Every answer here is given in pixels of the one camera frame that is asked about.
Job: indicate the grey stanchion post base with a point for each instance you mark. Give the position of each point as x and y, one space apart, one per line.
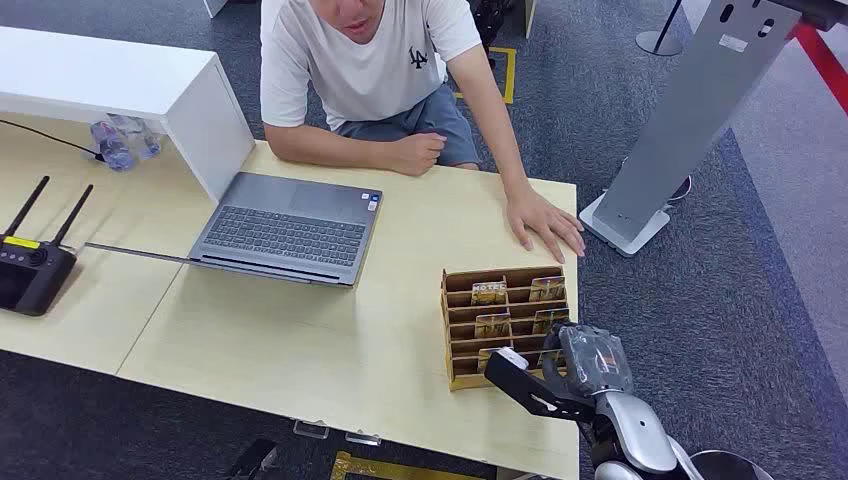
659 43

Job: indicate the wooden card holder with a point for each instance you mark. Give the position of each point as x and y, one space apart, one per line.
457 344

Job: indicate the white desk shelf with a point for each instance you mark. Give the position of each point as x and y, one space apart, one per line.
99 73

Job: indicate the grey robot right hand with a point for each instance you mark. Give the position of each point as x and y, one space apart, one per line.
593 361

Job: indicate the red barrier belt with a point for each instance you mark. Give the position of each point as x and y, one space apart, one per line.
825 63

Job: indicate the person's right forearm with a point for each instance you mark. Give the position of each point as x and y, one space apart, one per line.
331 147

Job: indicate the white furniture panel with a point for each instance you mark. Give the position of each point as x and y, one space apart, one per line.
530 16

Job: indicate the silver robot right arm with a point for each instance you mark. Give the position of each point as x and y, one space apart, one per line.
636 430

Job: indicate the person's left forearm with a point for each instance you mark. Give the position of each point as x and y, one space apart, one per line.
507 152

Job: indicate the clear plastic water bottle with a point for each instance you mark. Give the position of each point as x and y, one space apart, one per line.
114 149
146 136

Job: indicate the person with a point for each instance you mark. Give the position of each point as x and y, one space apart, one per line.
364 66

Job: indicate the grey kiosk stand white base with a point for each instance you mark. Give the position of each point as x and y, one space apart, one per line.
689 106

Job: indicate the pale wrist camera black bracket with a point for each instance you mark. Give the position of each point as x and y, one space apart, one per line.
523 391

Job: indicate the yellow floor tape strip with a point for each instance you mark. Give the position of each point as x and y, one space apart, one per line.
378 469

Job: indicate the black chair base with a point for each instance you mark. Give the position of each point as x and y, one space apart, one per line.
490 23

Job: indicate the yellow floor tape outline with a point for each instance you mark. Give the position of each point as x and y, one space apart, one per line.
509 73

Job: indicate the clear acrylic bracket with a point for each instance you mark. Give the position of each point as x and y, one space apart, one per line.
363 438
311 429

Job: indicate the person's left hand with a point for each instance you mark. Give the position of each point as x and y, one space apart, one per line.
540 218

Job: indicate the person's right hand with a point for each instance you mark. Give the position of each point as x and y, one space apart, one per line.
416 154

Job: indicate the white furniture corner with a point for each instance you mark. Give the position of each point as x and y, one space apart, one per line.
213 6

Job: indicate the grey open laptop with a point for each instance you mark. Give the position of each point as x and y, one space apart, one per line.
291 228

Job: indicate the grey robot torso shell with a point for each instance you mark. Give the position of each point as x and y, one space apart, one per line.
729 467

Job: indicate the black controller with two antennas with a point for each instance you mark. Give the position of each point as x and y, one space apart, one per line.
33 272

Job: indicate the black flat floor object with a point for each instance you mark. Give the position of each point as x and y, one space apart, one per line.
252 460

